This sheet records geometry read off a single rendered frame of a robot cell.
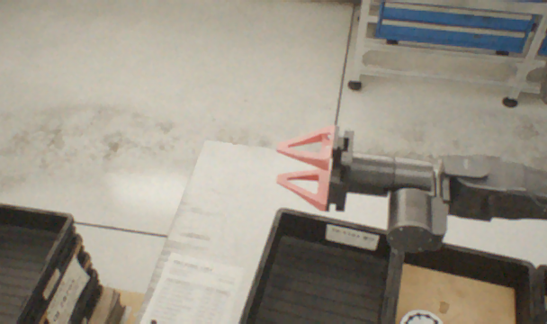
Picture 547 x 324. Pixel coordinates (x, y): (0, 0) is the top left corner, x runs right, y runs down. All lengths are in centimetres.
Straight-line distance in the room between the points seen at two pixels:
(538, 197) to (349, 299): 69
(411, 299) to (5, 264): 126
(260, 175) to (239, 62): 165
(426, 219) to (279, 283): 73
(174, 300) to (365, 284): 49
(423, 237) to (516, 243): 104
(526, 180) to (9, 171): 254
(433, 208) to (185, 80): 261
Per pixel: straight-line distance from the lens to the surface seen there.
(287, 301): 135
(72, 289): 199
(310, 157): 71
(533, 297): 137
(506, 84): 318
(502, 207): 77
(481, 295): 144
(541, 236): 177
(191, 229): 163
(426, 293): 140
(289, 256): 141
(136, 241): 251
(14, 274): 195
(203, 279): 154
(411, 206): 70
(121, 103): 315
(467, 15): 293
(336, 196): 75
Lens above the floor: 201
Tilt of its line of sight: 48 degrees down
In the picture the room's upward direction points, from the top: straight up
